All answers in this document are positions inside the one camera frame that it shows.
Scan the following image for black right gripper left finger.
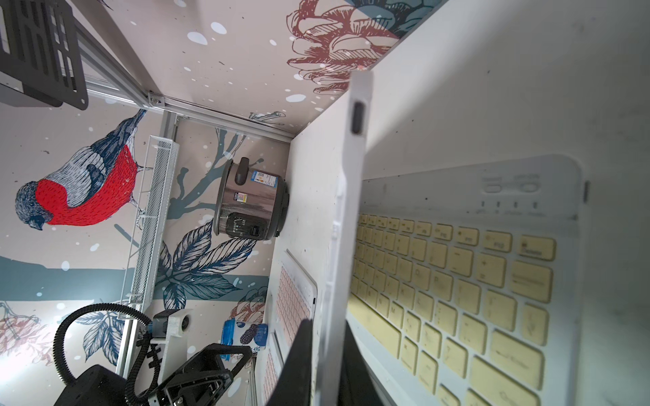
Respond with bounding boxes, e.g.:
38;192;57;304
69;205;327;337
267;319;313;406

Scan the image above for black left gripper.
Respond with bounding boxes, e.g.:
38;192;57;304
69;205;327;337
148;343;253;406

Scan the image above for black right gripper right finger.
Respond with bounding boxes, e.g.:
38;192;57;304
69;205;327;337
337;323;384;406

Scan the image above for white keyboard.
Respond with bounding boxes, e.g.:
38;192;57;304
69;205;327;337
312;70;373;405

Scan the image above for yellow keyboard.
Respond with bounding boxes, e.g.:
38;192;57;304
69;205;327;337
348;155;583;405

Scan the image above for near left pink keyboard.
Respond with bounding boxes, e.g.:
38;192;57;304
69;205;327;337
255;332;284;405

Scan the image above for pink keyboard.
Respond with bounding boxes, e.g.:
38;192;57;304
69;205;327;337
267;250;318;360
255;332;284;405

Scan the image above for far left pink keyboard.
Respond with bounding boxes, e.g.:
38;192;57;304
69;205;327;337
267;250;318;360

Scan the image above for silver rice cooker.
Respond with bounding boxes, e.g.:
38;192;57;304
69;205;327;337
213;157;289;241

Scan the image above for black hanging basket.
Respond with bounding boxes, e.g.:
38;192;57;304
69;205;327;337
1;0;89;111

